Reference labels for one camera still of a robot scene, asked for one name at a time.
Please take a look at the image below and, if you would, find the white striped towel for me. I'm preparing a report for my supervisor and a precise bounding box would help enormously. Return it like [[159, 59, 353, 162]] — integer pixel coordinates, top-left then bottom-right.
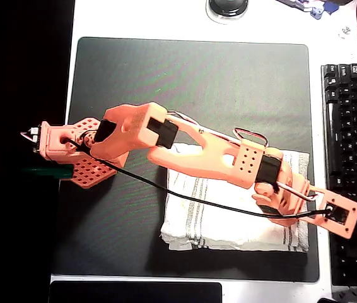
[[160, 142, 311, 253]]

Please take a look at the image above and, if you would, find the black keyboard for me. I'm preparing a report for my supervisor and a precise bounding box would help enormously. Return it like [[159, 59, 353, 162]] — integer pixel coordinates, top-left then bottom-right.
[[320, 62, 357, 288]]

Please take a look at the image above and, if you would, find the black desk mat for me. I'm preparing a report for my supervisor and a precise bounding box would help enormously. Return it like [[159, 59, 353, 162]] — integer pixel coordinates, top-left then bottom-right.
[[50, 37, 320, 283]]

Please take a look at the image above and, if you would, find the black flat pad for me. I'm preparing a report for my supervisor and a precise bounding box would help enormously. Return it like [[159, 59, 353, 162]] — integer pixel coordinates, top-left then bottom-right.
[[48, 280, 223, 303]]

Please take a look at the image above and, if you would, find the blue and purple clutter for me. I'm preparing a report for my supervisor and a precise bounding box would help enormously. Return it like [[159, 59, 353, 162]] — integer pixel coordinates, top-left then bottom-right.
[[276, 0, 340, 20]]

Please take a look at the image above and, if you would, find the black round knob device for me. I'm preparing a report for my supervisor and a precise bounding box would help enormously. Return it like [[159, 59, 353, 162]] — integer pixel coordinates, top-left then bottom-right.
[[206, 0, 249, 25]]

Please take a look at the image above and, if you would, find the green table clamp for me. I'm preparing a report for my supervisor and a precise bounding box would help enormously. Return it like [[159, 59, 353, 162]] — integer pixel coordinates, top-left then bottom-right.
[[20, 167, 74, 179]]

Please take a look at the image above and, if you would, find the orange camera mount with board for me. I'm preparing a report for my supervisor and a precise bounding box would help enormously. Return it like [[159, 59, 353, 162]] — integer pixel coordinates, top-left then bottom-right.
[[306, 188, 357, 240]]

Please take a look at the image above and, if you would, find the black camera cable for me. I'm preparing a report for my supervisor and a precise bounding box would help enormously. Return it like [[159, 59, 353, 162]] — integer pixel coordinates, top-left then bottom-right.
[[66, 137, 332, 220]]

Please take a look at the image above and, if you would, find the orange perforated base plate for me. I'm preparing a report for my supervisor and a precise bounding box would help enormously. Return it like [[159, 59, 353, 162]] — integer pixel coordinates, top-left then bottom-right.
[[60, 117, 118, 189]]

